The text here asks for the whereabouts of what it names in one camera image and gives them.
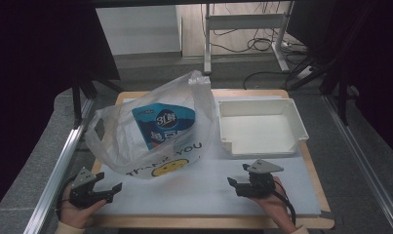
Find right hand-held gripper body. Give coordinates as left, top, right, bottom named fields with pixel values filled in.
left=242, top=159, right=285, bottom=198

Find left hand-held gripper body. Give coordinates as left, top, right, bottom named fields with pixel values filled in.
left=68, top=167, right=104, bottom=209

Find clear smiley plastic bag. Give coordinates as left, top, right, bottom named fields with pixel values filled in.
left=84, top=69, right=219, bottom=180

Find blue snack pouch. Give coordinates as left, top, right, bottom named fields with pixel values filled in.
left=131, top=102, right=197, bottom=151

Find person's left hand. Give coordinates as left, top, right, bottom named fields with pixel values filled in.
left=58, top=184, right=107, bottom=228

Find person's right hand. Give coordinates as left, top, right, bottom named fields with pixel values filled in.
left=249, top=175, right=297, bottom=232

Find white foam mat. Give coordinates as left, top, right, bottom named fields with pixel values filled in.
left=95, top=96, right=323, bottom=217

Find white plastic tray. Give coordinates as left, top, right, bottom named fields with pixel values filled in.
left=216, top=97, right=310, bottom=158

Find black stand legs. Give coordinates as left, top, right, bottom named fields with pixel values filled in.
left=285, top=0, right=363, bottom=127
left=71, top=71, right=124, bottom=130

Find white power strip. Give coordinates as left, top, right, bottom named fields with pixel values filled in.
left=295, top=65, right=315, bottom=81

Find dark curtain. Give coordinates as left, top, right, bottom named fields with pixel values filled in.
left=0, top=0, right=121, bottom=218
left=286, top=0, right=393, bottom=154

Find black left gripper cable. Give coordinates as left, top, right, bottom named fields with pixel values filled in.
left=55, top=175, right=77, bottom=215

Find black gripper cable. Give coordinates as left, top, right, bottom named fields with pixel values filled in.
left=55, top=175, right=77, bottom=215
left=272, top=180, right=297, bottom=226

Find aluminium rail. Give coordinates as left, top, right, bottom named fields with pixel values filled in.
left=22, top=97, right=95, bottom=234
left=323, top=94, right=393, bottom=234

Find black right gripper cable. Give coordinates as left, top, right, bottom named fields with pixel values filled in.
left=272, top=180, right=297, bottom=226

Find black floor cables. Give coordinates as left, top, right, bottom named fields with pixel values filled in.
left=200, top=1, right=310, bottom=91

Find white wall panel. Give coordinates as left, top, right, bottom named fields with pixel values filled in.
left=95, top=4, right=182, bottom=57

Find white metal desk frame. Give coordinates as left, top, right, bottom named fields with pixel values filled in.
left=202, top=1, right=295, bottom=76

